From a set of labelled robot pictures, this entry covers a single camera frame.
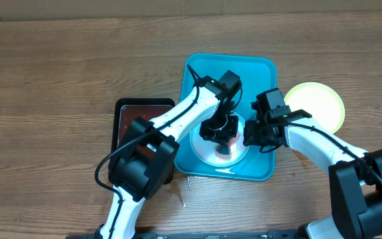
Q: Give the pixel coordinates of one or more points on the teal plastic tray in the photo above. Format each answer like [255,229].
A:
[256,75]

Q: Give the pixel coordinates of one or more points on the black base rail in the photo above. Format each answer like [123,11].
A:
[270,234]

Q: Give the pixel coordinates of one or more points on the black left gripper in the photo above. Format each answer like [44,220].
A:
[233,130]

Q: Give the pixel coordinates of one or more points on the teal and red sponge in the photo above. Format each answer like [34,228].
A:
[224,151]

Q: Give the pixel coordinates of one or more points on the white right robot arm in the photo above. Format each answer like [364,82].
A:
[355,175]

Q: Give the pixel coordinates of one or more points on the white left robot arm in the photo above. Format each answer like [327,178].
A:
[136,177]

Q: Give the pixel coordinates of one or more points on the yellow plate with small smear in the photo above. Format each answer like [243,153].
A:
[321,101]

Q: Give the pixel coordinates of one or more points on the black wash basin tray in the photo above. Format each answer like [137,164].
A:
[127,110]

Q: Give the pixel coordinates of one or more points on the light blue plate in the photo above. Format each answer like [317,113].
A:
[206,150]

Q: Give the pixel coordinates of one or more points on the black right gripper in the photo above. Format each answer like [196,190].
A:
[253,133]

